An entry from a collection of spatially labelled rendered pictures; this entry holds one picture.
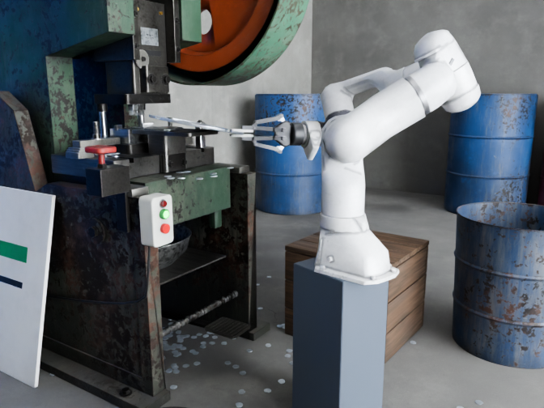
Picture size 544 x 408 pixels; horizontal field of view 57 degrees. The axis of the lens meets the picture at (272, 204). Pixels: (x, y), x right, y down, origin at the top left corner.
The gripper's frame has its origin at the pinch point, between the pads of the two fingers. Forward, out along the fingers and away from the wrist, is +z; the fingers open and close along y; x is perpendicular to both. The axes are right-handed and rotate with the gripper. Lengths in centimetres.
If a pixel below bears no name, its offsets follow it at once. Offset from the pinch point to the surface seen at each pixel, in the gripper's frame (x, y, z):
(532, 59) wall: -161, 52, -276
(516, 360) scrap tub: 36, -71, -86
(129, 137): -12.6, -2.7, 33.4
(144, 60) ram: -9.5, 21.0, 28.6
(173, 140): -6.1, -3.1, 20.3
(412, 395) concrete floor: 38, -76, -45
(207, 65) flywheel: -37.7, 22.7, 3.1
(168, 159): -4.7, -9.0, 22.0
